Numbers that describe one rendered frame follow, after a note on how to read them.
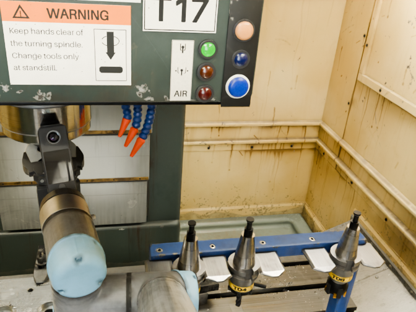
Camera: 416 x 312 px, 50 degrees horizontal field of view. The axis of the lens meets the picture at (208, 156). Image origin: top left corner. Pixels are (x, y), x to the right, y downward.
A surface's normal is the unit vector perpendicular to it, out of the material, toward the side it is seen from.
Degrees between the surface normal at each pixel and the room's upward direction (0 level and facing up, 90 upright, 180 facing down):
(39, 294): 0
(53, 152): 61
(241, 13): 90
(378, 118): 91
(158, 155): 90
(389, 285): 24
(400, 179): 90
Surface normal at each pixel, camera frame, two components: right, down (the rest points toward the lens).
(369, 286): -0.33, -0.80
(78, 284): 0.39, 0.50
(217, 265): 0.07, -0.88
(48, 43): 0.20, 0.46
